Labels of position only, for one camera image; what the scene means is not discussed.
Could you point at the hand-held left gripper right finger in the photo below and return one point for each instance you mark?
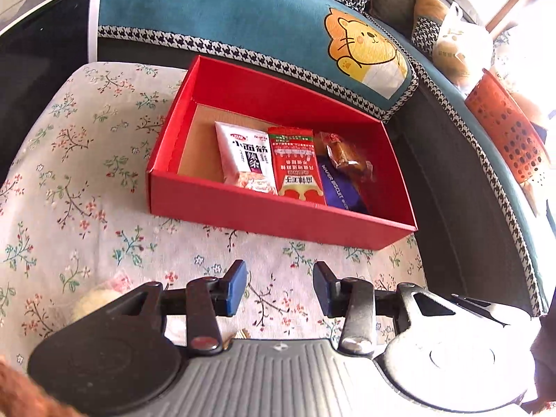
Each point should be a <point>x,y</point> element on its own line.
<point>325,289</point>

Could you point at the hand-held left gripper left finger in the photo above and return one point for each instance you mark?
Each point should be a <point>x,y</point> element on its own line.
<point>234,286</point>

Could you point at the gold snack packet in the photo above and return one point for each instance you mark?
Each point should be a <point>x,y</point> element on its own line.
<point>241,334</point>

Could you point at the red cardboard box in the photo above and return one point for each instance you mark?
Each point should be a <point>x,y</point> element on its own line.
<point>260,221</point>

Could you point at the purple wafer biscuit packet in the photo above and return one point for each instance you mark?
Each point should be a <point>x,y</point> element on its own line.
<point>339,186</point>

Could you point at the red white stick packet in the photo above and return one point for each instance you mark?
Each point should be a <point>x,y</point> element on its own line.
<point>295,169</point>

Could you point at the white black-lettered snack packet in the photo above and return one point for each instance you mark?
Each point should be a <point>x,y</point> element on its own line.
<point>243,156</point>

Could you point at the clear round white cake packet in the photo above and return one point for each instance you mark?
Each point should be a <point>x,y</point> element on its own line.
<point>97,302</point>

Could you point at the clear brown cake packet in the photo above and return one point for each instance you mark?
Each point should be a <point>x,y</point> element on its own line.
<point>343,152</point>

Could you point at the floral tablecloth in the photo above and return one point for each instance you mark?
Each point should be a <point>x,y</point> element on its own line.
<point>87,182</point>

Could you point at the teal houndstooth-trim sofa cover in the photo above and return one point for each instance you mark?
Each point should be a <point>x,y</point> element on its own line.
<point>478,147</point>

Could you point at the brown fuzzy cloth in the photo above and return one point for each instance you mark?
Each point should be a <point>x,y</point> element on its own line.
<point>17,391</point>

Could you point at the orange plastic basket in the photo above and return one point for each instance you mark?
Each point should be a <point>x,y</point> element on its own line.
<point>508,126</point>

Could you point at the printed white plastic bag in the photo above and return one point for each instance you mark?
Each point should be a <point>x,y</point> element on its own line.
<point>462,47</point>

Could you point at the teal lion-print sofa cover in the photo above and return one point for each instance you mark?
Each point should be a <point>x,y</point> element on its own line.
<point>239,8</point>

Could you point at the black glossy table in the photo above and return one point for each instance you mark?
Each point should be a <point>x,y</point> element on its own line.
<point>39,74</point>

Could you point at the tan houndstooth cushion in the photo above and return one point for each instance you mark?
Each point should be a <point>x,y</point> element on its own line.
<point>428,17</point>

